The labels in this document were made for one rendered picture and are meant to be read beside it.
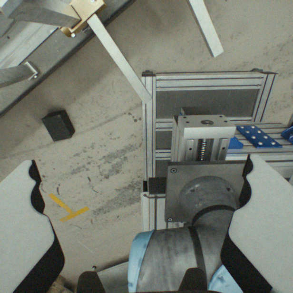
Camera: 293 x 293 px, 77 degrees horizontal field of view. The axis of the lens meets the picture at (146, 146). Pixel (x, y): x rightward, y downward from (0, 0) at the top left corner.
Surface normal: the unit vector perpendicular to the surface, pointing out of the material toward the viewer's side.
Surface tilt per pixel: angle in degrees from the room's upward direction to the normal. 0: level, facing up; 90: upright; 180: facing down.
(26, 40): 0
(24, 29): 0
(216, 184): 72
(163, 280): 67
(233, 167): 0
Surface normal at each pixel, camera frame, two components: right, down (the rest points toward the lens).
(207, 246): -0.13, -0.69
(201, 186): -0.40, -0.59
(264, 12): 0.02, 0.50
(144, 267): -0.14, -0.31
